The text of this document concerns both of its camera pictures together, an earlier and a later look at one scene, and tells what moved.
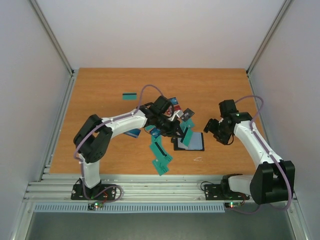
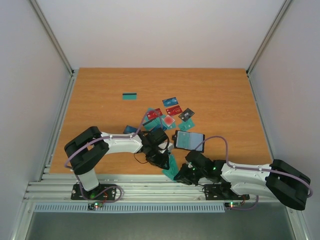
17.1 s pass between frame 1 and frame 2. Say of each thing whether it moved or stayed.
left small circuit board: stayed
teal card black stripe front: moved
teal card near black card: stayed
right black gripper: moved
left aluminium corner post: stayed
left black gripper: moved
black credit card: stayed
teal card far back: stayed
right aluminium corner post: stayed
